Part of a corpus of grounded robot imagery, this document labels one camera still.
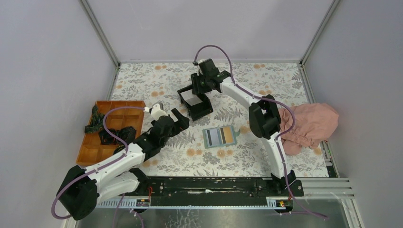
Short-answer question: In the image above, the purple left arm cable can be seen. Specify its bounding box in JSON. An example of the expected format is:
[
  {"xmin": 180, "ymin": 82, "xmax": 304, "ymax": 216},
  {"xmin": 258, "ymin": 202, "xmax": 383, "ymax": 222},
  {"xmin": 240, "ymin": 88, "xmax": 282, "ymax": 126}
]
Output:
[{"xmin": 51, "ymin": 106, "xmax": 152, "ymax": 220}]

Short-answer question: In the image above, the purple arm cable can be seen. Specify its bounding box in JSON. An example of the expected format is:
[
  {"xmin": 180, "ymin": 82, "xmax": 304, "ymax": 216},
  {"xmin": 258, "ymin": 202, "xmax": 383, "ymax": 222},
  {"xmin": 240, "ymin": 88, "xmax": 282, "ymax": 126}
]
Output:
[
  {"xmin": 51, "ymin": 106, "xmax": 152, "ymax": 220},
  {"xmin": 192, "ymin": 44, "xmax": 328, "ymax": 219}
]

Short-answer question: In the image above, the orange compartment tray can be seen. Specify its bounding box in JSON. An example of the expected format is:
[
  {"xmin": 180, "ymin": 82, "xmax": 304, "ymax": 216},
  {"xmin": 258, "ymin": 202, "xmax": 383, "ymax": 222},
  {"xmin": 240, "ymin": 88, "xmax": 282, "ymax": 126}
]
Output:
[{"xmin": 76, "ymin": 101, "xmax": 145, "ymax": 166}]

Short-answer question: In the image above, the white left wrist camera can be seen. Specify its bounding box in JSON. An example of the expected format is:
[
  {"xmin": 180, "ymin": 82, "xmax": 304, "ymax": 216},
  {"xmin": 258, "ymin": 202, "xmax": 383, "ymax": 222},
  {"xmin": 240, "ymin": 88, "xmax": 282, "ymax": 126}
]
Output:
[{"xmin": 144, "ymin": 103, "xmax": 168, "ymax": 121}]

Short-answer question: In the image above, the pink cloth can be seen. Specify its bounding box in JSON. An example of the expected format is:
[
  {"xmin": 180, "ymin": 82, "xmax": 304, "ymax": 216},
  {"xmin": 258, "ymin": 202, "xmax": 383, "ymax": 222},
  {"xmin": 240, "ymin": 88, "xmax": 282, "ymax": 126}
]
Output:
[{"xmin": 281, "ymin": 103, "xmax": 339, "ymax": 155}]

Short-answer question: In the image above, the gold credit card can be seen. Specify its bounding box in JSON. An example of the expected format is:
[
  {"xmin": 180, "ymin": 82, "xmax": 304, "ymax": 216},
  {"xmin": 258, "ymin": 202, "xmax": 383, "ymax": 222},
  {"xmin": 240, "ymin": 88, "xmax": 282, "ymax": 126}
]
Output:
[{"xmin": 220, "ymin": 126, "xmax": 235, "ymax": 145}]

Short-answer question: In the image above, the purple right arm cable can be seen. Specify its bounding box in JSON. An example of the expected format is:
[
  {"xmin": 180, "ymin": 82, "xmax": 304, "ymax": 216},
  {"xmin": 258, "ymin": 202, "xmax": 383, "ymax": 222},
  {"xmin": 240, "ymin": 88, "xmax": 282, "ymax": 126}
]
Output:
[{"xmin": 192, "ymin": 44, "xmax": 328, "ymax": 219}]

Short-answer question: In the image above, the white magnetic stripe card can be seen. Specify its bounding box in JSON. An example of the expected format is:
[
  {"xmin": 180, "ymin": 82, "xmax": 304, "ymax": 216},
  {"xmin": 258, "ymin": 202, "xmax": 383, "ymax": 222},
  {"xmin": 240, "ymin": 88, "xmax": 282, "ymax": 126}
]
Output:
[{"xmin": 206, "ymin": 129, "xmax": 220, "ymax": 147}]

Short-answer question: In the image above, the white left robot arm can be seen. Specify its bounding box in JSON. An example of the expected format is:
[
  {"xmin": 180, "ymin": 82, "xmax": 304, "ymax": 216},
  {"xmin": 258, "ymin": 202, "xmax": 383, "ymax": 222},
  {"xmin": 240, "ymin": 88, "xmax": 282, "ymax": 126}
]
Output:
[{"xmin": 51, "ymin": 108, "xmax": 190, "ymax": 220}]

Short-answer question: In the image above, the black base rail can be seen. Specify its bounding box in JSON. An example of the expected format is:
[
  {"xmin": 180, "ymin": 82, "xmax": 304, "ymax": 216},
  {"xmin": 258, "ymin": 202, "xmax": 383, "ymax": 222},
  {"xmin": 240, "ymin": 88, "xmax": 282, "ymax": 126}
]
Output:
[{"xmin": 127, "ymin": 177, "xmax": 304, "ymax": 207}]

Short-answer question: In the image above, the stack of white cards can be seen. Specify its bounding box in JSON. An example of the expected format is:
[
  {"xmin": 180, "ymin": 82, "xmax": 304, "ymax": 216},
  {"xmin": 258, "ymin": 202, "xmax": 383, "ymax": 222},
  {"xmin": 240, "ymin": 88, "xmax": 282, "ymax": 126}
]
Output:
[{"xmin": 181, "ymin": 90, "xmax": 202, "ymax": 106}]

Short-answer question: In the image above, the black card box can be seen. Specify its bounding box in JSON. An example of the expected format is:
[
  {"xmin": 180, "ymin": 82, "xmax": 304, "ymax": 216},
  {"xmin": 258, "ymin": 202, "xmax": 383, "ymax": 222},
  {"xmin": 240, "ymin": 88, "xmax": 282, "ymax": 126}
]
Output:
[{"xmin": 177, "ymin": 85, "xmax": 213, "ymax": 121}]

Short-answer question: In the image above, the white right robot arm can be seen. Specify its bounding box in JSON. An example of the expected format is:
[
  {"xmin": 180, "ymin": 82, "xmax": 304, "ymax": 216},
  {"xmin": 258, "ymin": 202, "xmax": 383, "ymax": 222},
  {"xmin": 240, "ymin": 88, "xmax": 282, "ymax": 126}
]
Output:
[{"xmin": 191, "ymin": 59, "xmax": 296, "ymax": 196}]

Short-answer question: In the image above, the green patterned strap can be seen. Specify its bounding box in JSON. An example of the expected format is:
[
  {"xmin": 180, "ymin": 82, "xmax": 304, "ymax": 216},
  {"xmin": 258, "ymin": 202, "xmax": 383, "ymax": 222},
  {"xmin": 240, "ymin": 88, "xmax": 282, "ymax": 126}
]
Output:
[{"xmin": 84, "ymin": 105, "xmax": 106, "ymax": 134}]

